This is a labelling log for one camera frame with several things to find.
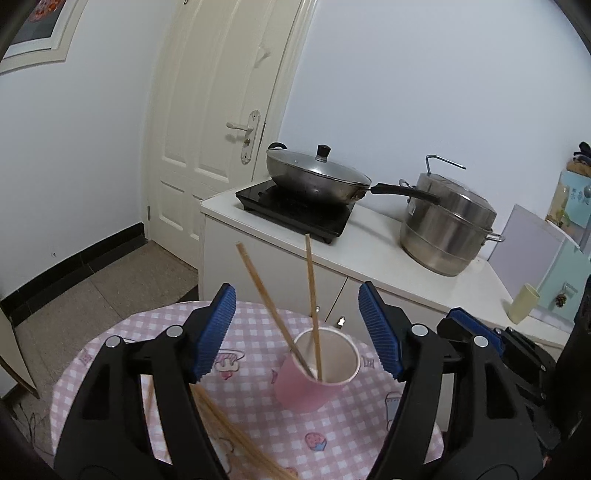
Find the pink checkered tablecloth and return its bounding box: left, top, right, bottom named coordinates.
left=48, top=300, right=445, bottom=480

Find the brown wooden frame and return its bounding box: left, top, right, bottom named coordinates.
left=0, top=302, right=41, bottom=400

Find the light printed box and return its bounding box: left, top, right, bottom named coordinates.
left=545, top=170, right=591, bottom=232

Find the pink paper cup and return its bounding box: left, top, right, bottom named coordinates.
left=276, top=326, right=361, bottom=415

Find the framed wall picture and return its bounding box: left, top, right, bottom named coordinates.
left=0, top=0, right=90, bottom=75

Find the glass wok lid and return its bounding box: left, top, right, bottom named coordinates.
left=268, top=144, right=371, bottom=188

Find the steel wok with black handle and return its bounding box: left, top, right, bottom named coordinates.
left=266, top=142, right=441, bottom=206

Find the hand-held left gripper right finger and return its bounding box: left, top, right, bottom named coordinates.
left=358, top=281, right=543, bottom=480

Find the cream panel door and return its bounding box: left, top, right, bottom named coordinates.
left=143, top=0, right=319, bottom=271

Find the stainless steel steamer pot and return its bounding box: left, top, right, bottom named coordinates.
left=399, top=154, right=506, bottom=278

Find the black induction cooker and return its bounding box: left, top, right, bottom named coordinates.
left=235, top=179, right=356, bottom=244

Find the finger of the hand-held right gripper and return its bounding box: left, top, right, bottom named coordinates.
left=436, top=308, right=506, bottom=356

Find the metal door handle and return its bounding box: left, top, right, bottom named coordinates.
left=226, top=110, right=260, bottom=164

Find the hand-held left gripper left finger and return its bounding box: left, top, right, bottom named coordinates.
left=53, top=282, right=237, bottom=480

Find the white cabinet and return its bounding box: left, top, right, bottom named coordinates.
left=199, top=182, right=573, bottom=432

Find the cream plastic cup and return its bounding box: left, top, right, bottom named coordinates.
left=508, top=283, right=541, bottom=325

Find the dark plush toy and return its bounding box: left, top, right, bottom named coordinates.
left=570, top=141, right=591, bottom=177

